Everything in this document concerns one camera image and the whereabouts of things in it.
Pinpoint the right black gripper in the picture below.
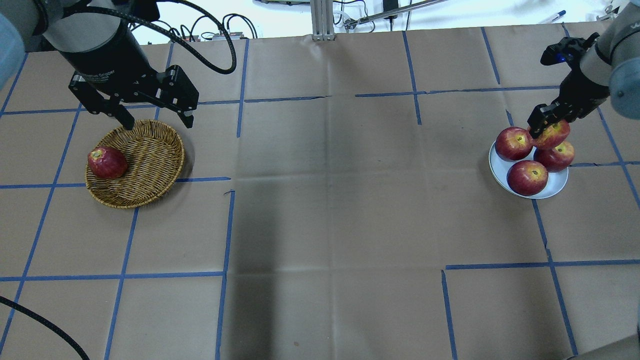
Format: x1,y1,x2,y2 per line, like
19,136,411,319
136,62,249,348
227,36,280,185
526,70,610,139

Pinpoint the red apple plate back right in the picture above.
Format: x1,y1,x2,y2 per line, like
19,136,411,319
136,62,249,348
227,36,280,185
534,140,576,173

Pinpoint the red apple plate back left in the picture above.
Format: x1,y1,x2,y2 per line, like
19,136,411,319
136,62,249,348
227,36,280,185
494,126,534,162

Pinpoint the aluminium frame post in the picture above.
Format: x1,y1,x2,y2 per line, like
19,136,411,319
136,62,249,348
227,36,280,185
310,0,336,42

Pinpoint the red apple plate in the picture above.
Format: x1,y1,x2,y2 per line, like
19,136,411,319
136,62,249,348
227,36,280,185
494,126,534,162
534,140,576,173
506,160,549,197

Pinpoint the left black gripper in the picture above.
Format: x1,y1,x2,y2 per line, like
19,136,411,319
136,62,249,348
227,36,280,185
64,35,200,131

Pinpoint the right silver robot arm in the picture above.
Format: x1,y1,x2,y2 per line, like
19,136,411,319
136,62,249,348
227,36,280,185
527,0,640,139

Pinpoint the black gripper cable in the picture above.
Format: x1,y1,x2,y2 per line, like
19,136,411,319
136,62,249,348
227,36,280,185
0,0,238,360

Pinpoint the red apple with yellow top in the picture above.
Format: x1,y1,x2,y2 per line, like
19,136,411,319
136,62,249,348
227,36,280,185
532,120,570,150

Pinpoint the blue white pen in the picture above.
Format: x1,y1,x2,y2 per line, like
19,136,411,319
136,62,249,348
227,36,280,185
537,10,567,25

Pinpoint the red apple in basket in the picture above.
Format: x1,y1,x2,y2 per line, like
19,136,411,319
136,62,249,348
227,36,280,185
87,146,129,179

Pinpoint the light blue plate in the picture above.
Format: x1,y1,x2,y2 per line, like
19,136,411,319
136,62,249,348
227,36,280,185
487,141,569,199

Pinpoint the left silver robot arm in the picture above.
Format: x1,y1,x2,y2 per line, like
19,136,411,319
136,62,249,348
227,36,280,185
1,0,199,130

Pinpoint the woven wicker basket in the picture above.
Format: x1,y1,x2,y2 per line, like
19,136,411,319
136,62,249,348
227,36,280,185
84,119,186,208

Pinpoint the red apple plate front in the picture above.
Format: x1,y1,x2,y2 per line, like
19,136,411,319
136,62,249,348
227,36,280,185
506,160,549,197

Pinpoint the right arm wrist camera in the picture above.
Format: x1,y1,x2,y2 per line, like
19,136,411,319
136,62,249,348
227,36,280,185
540,32,601,69

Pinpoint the metal rod reacher tool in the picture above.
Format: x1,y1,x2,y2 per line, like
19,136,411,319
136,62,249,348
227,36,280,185
342,0,447,30

